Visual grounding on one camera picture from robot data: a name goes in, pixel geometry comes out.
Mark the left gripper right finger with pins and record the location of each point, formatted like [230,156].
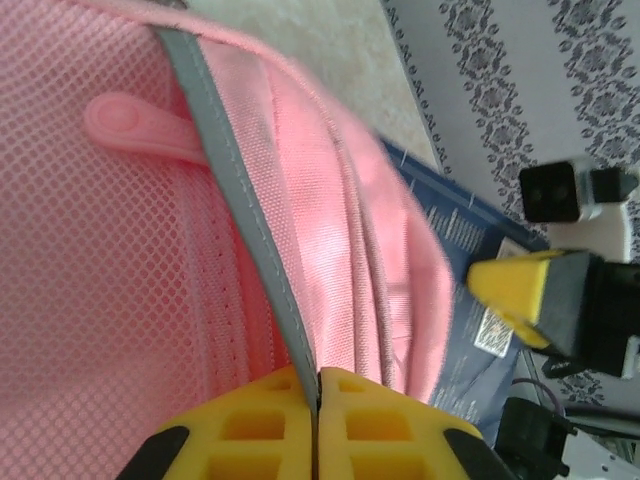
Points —
[390,445]

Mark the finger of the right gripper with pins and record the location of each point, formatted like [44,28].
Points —
[520,285]
[527,336]

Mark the pink backpack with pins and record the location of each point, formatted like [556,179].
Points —
[150,200]

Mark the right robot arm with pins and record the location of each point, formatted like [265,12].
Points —
[530,440]

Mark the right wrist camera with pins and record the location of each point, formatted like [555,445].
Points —
[550,195]

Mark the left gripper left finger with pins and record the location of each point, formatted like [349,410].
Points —
[250,440]

